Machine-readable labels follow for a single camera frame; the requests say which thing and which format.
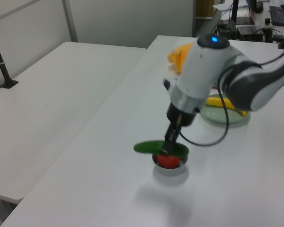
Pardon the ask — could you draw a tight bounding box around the yellow plush toy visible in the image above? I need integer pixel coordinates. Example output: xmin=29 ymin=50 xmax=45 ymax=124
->
xmin=168 ymin=42 xmax=195 ymax=75

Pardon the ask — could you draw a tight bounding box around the black keyboard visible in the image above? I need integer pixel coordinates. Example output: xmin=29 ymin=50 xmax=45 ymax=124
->
xmin=269 ymin=5 xmax=284 ymax=26

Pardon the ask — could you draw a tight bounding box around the yellow banana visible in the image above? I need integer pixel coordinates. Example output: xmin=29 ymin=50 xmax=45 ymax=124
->
xmin=205 ymin=96 xmax=248 ymax=117

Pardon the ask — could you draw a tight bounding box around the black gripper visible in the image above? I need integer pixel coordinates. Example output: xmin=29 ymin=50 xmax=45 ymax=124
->
xmin=160 ymin=103 xmax=200 ymax=156

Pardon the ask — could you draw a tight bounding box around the white adjoining table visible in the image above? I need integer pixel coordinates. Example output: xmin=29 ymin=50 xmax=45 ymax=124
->
xmin=0 ymin=42 xmax=147 ymax=205

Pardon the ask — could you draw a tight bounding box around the green cucumber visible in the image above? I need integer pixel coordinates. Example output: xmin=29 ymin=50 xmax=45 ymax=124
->
xmin=133 ymin=140 xmax=189 ymax=157

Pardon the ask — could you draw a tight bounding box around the black electronics box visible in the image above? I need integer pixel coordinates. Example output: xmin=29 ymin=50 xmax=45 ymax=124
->
xmin=236 ymin=25 xmax=266 ymax=40

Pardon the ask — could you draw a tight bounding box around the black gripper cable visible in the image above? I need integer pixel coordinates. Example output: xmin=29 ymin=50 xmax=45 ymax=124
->
xmin=178 ymin=86 xmax=230 ymax=147

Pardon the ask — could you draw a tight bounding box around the black monitor stand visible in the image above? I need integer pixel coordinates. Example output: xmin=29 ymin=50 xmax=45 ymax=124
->
xmin=231 ymin=0 xmax=240 ymax=26

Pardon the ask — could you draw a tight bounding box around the small metal bowl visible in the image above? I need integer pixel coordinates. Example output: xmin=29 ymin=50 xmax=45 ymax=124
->
xmin=152 ymin=152 xmax=189 ymax=176

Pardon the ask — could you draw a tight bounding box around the pale green plate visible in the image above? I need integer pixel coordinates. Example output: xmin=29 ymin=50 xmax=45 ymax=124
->
xmin=198 ymin=93 xmax=251 ymax=125

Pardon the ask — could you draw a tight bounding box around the black pole with base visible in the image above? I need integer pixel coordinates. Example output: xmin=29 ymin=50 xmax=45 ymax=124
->
xmin=0 ymin=25 xmax=19 ymax=89

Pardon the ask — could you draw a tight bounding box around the red apple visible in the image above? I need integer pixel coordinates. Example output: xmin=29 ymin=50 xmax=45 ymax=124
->
xmin=155 ymin=153 xmax=181 ymax=169

